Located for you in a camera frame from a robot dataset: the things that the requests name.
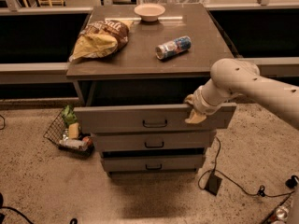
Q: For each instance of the brown yellow chip bag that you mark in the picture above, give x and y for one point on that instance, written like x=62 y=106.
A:
x=100 y=39

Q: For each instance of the black wire basket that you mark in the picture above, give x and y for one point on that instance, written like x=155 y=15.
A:
x=271 y=217
x=58 y=131

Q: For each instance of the grey drawer cabinet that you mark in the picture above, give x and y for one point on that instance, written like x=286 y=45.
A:
x=135 y=76

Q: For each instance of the grey bottom drawer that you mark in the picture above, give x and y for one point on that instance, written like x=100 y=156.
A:
x=159 y=163

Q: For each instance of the silver can right basket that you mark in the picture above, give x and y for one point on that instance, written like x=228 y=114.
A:
x=282 y=213

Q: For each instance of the black floor stand plate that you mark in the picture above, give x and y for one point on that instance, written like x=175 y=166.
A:
x=213 y=184

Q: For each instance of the black wire basket left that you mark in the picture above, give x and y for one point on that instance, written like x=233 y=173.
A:
x=58 y=131

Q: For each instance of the grey middle drawer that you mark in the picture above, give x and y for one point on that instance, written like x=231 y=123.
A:
x=145 y=141

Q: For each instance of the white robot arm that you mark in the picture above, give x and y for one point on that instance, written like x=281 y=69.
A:
x=231 y=77

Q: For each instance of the white ceramic bowl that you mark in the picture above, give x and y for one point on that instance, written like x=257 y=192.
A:
x=149 y=12

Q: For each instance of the blue silver drink can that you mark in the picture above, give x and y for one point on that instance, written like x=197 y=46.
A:
x=173 y=47

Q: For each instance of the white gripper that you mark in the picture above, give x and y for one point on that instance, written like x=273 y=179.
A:
x=200 y=104

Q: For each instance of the grey drawer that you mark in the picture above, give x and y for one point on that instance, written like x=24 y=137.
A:
x=145 y=141
x=148 y=118
x=159 y=163

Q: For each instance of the black wire basket right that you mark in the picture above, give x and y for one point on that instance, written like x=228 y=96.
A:
x=271 y=217

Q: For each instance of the grey top drawer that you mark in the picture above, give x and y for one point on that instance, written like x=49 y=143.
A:
x=148 y=118

